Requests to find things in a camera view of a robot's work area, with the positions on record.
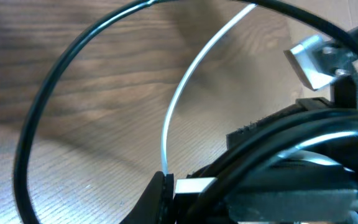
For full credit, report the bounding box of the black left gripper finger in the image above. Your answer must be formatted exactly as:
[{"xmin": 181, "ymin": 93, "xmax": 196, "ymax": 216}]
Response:
[{"xmin": 121, "ymin": 171, "xmax": 175, "ymax": 224}]

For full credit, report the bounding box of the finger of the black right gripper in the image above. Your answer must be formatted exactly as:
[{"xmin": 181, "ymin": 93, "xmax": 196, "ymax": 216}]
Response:
[{"xmin": 225, "ymin": 98, "xmax": 358, "ymax": 150}]

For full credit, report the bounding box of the white USB cable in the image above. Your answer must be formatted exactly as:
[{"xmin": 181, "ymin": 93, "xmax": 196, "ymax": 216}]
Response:
[{"xmin": 160, "ymin": 2, "xmax": 358, "ymax": 195}]

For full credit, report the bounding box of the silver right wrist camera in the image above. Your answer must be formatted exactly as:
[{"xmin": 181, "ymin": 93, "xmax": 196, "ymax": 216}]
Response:
[{"xmin": 284, "ymin": 35, "xmax": 351, "ymax": 91}]

